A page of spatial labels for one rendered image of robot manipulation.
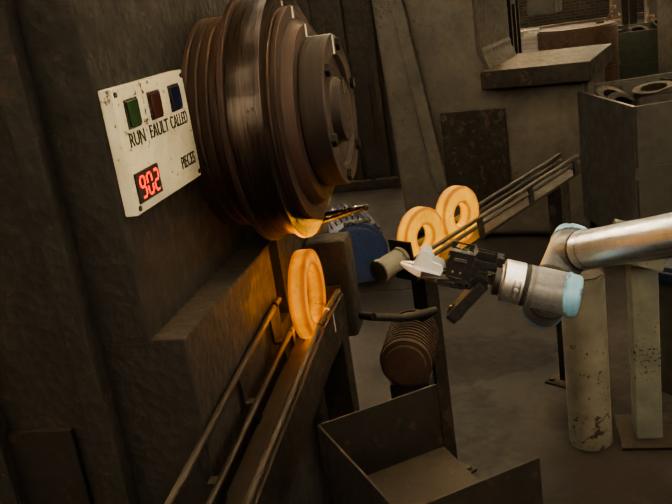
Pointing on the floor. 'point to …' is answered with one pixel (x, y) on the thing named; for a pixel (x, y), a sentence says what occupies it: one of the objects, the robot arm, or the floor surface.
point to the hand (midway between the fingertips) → (405, 267)
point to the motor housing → (409, 354)
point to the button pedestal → (644, 363)
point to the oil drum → (585, 32)
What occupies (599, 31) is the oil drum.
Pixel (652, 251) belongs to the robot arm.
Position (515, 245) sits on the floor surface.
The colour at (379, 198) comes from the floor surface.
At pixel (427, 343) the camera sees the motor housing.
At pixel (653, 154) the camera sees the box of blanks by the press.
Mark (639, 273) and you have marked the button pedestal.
